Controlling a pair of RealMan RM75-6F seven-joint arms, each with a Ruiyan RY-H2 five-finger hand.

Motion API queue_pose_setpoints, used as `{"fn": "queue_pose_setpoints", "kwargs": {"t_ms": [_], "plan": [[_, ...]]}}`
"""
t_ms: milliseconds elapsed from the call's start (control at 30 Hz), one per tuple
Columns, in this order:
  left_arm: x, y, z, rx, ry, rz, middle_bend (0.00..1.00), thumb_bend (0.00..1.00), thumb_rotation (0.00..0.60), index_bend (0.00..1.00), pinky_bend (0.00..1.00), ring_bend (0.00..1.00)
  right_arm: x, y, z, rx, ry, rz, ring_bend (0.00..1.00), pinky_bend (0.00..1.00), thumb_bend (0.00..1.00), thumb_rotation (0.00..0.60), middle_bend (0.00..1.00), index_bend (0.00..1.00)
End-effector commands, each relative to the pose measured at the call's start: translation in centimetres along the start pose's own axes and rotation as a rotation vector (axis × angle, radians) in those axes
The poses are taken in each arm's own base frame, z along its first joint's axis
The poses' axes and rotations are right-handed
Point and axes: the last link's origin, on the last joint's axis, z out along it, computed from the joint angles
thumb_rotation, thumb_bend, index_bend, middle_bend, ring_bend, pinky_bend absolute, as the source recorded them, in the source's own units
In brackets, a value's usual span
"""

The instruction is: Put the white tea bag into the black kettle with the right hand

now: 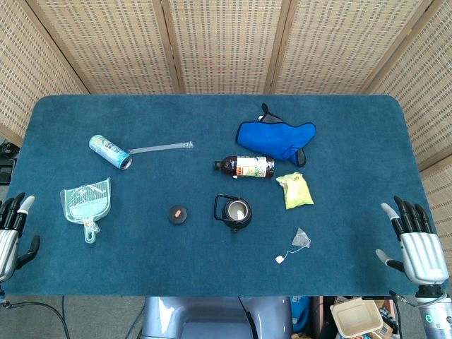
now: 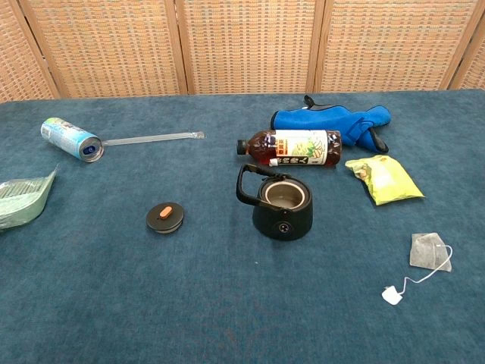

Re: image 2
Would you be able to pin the brown tea plastic bottle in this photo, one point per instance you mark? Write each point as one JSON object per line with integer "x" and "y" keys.
{"x": 303, "y": 148}

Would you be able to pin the blue table cloth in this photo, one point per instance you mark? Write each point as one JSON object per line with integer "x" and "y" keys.
{"x": 227, "y": 295}

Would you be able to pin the light blue drink can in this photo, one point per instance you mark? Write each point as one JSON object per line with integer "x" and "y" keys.
{"x": 64, "y": 136}

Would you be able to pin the blue mitt glove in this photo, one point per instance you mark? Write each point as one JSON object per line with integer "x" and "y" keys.
{"x": 322, "y": 119}

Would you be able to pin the black lid orange knob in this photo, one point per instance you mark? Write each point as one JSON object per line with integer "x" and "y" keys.
{"x": 159, "y": 221}

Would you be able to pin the woven wooden folding screen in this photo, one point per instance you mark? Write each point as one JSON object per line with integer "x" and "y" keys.
{"x": 246, "y": 45}

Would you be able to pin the clear wrapped drinking straw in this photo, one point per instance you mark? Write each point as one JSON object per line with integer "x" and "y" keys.
{"x": 151, "y": 138}

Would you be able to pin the yellow-green snack packet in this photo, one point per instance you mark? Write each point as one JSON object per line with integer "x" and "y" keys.
{"x": 390, "y": 182}

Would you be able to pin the pale green foil packet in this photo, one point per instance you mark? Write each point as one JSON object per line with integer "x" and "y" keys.
{"x": 22, "y": 201}

